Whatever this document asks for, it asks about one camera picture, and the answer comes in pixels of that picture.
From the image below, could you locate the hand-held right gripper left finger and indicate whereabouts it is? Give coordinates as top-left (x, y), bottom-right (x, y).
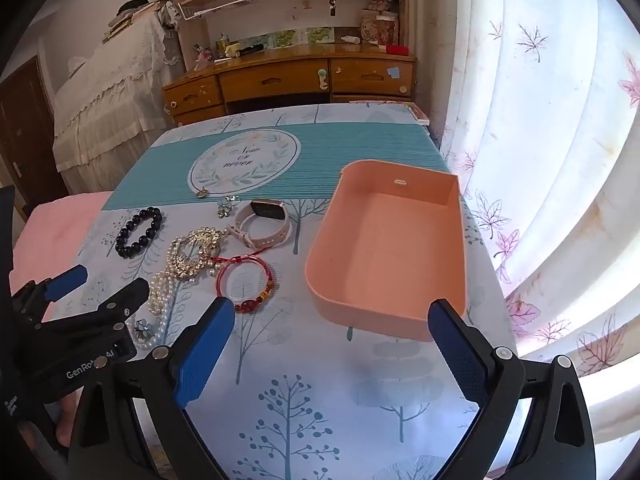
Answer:
top-left (67, 296), bottom-right (236, 480)

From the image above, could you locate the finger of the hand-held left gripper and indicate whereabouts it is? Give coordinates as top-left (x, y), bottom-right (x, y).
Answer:
top-left (10, 264), bottom-right (89, 317)
top-left (42, 277), bottom-right (151, 346)

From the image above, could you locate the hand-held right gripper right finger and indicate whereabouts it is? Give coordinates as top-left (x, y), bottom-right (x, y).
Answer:
top-left (427, 298), bottom-right (597, 480)

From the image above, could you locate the white pearl necklace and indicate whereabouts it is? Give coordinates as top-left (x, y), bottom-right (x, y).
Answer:
top-left (134, 269), bottom-right (177, 352)

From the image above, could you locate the black bead bracelet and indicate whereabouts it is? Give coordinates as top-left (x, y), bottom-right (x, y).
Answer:
top-left (115, 206), bottom-right (165, 260)

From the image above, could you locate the red string bracelet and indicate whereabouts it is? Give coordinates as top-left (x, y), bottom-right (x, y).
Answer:
top-left (209, 254), bottom-right (277, 314)

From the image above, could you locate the gold chain necklace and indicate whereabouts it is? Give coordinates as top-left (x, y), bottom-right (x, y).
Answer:
top-left (167, 226), bottom-right (236, 282)

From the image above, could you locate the orange cardboard box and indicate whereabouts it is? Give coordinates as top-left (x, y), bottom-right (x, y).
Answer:
top-left (305, 159), bottom-right (468, 343)

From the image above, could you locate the pink smartwatch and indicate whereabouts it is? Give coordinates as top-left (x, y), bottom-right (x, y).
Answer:
top-left (234, 199), bottom-right (292, 252)

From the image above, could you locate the person's left hand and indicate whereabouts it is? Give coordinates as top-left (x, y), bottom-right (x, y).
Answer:
top-left (54, 394), bottom-right (83, 450)

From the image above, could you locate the pink blanket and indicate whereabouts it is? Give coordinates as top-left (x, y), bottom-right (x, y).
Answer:
top-left (10, 191), bottom-right (114, 322)

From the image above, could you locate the tree print tablecloth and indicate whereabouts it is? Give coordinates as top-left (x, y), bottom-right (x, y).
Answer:
top-left (75, 102), bottom-right (521, 480)

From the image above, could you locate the gold bell trinket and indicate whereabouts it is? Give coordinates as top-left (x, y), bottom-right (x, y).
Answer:
top-left (216, 195), bottom-right (244, 220)

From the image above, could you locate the brown wooden door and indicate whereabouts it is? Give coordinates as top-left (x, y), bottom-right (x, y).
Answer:
top-left (0, 55), bottom-right (69, 222)

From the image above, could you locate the white lace cover cloth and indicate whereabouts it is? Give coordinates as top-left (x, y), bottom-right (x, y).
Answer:
top-left (52, 10), bottom-right (185, 196)

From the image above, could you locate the leaf print curtain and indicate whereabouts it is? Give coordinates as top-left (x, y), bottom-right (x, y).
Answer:
top-left (439, 0), bottom-right (640, 466)

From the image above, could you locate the stack of books on cover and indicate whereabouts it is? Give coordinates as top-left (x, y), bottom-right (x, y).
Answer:
top-left (102, 5), bottom-right (168, 43)

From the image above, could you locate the wooden desk with drawers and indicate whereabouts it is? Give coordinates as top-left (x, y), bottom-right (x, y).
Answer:
top-left (161, 41), bottom-right (419, 129)

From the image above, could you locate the wooden bookshelf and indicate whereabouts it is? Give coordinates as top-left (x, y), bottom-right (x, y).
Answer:
top-left (167, 0), bottom-right (412, 63)

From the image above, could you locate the patterned jar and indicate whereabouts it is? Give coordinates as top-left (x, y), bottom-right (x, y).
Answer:
top-left (375, 15), bottom-right (399, 46)

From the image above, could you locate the patterned paper bag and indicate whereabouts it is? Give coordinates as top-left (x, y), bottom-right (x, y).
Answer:
top-left (359, 10), bottom-right (381, 44)

